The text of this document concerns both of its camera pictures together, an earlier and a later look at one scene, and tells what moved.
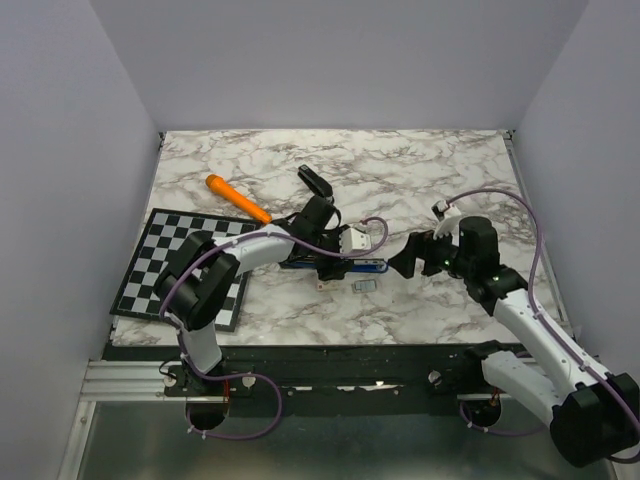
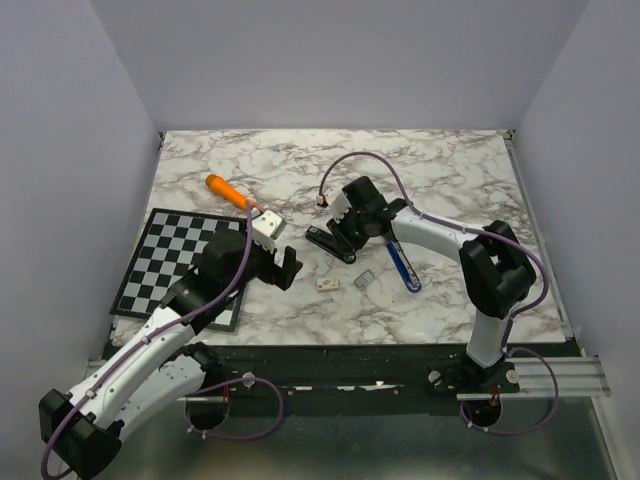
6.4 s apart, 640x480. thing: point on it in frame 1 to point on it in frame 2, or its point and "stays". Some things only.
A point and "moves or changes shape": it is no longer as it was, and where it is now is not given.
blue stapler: [359, 265] to [407, 272]
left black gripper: [327, 270] to [275, 274]
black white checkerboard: [163, 232] stays
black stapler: [315, 182] moves or changes shape
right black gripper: [420, 245] to [340, 232]
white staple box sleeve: [327, 286] stays
